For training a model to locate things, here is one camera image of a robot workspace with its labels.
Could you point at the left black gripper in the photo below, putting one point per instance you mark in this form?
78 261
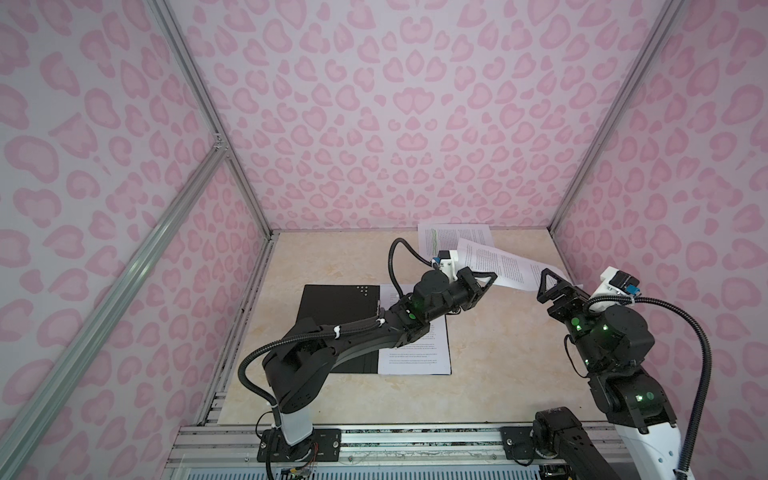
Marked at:
471 290

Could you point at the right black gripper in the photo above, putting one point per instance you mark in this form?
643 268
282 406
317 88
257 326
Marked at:
576 298

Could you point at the blue black file folder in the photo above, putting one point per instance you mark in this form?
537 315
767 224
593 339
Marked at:
341 304

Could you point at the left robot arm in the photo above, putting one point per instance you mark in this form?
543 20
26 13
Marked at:
297 368

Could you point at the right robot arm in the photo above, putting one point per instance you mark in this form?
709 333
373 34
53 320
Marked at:
642 414

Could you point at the green highlighted paper sheet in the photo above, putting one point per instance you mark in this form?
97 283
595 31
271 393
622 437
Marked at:
435 237

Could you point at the left diagonal aluminium strut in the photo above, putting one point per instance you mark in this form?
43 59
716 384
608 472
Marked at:
38 414

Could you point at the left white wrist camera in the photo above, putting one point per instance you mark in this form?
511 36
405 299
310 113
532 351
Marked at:
446 261

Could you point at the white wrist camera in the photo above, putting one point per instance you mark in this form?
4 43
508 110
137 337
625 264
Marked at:
446 261
615 282

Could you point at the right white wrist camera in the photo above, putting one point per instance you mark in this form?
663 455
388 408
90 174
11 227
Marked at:
615 282

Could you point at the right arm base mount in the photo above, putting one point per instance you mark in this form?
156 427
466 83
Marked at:
537 442

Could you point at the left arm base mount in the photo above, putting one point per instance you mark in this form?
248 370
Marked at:
322 445

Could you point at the right corner aluminium post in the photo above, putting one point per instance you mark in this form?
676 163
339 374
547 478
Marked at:
670 15

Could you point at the corner aluminium post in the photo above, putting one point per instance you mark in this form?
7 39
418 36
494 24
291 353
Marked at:
670 15
170 28

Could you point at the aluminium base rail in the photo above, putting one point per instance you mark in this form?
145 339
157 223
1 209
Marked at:
408 451

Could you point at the left corner aluminium post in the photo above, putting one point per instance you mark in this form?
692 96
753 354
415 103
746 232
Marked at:
170 28

